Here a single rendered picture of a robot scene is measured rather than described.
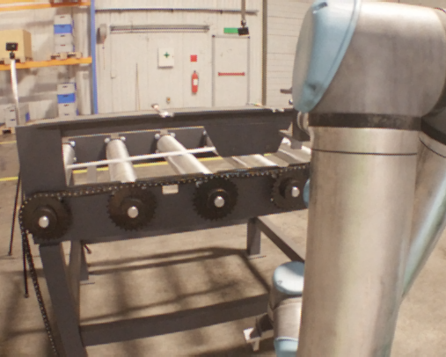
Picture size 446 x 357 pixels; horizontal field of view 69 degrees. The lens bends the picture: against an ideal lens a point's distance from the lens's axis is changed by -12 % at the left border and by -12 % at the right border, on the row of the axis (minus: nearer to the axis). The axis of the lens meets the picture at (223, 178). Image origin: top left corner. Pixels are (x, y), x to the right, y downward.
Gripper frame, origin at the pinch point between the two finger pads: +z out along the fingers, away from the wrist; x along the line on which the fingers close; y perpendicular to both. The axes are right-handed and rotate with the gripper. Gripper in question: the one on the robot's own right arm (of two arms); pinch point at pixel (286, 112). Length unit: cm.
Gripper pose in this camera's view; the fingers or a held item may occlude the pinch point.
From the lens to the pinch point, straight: 116.3
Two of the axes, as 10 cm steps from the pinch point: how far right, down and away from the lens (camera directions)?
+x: 0.0, 9.5, 3.0
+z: -3.3, -2.9, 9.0
